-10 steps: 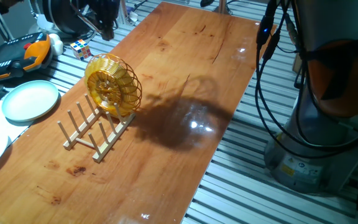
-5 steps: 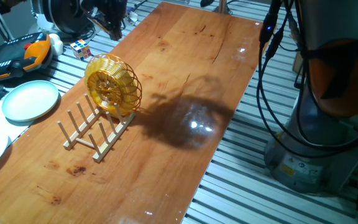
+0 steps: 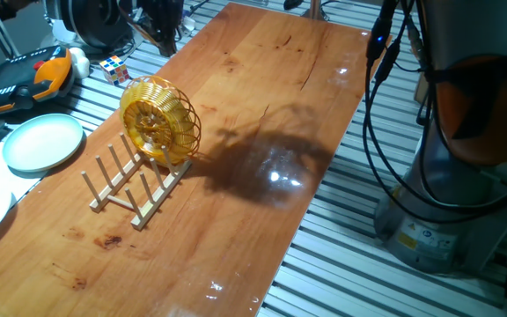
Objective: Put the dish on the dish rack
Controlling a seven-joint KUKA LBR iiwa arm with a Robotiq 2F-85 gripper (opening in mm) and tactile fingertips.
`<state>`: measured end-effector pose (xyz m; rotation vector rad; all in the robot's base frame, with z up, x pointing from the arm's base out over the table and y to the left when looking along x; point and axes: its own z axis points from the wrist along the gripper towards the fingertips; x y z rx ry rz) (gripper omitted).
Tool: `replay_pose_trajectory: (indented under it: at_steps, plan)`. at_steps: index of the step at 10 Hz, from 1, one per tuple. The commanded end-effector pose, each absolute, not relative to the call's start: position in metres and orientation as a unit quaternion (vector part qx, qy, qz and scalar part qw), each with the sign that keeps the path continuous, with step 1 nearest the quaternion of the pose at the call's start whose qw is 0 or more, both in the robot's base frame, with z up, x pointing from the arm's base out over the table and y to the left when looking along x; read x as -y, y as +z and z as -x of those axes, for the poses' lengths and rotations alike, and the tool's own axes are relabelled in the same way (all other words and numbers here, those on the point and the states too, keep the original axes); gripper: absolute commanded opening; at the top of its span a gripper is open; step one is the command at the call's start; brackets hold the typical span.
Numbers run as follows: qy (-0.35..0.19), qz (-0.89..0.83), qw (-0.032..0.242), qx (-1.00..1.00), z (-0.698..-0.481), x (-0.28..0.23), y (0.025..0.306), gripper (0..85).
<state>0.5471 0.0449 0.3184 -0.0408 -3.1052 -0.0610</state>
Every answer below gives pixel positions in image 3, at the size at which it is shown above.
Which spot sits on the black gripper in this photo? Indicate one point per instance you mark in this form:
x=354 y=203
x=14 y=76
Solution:
x=163 y=13

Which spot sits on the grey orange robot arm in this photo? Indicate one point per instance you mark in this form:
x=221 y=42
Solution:
x=469 y=35

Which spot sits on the wooden dish rack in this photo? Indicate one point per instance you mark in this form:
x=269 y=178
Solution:
x=148 y=202

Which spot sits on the rubik's cube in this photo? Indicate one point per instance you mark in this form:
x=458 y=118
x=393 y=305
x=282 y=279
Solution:
x=114 y=70

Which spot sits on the black round spool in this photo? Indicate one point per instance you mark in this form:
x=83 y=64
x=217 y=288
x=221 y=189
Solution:
x=90 y=22

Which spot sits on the small white figure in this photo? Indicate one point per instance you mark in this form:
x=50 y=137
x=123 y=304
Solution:
x=81 y=64

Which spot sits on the black orange teach pendant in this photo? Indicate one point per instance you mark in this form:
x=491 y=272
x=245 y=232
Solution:
x=20 y=79

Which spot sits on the pale green plate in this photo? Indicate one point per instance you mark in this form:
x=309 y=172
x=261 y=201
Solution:
x=42 y=142

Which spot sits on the large wooden board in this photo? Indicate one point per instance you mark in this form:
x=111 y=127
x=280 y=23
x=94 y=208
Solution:
x=236 y=229

